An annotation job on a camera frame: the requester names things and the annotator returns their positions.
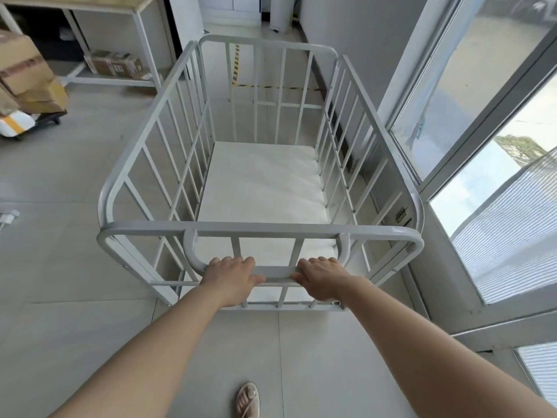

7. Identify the person's right hand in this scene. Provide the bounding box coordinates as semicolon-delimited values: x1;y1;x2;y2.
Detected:
290;256;365;303

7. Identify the person's left hand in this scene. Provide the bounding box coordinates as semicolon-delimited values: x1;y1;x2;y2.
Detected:
198;256;266;309

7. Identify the white metal cage cart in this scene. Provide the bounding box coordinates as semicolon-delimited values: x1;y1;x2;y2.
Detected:
97;34;425;312

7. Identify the person's right forearm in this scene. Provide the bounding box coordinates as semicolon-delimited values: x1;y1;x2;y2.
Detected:
336;276;557;418

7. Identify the person's left forearm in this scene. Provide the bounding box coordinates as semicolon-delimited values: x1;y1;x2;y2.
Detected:
49;284;228;418

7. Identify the white cart floor pad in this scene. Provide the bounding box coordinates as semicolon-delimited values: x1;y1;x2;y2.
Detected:
180;141;344;306

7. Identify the person's foot in sandal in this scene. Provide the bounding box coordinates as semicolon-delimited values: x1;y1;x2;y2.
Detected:
235;381;260;418

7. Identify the yellow black hazard tape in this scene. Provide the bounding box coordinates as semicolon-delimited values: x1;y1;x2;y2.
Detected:
232;42;323;92

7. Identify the small cardboard box with labels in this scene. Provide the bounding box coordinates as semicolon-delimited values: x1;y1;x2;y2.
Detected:
84;49;146;80

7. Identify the black wheeled dolly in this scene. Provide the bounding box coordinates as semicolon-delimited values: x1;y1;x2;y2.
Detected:
34;109;67;127

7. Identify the white cylindrical appliance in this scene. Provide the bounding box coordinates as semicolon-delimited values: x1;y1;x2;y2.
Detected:
269;0;293;31

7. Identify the flat cardboard box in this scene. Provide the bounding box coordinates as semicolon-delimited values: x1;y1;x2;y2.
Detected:
16;79;70;114

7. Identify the white and yellow package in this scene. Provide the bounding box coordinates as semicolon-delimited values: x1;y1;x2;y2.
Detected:
0;110;38;140

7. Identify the large taped cardboard box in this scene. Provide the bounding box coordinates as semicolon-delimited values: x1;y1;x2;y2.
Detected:
0;30;56;95

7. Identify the grey aluminium window frame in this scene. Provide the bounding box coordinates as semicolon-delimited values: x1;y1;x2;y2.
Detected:
377;0;557;407

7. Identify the white metal frame table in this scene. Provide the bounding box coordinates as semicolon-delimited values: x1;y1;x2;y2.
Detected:
0;0;171;89

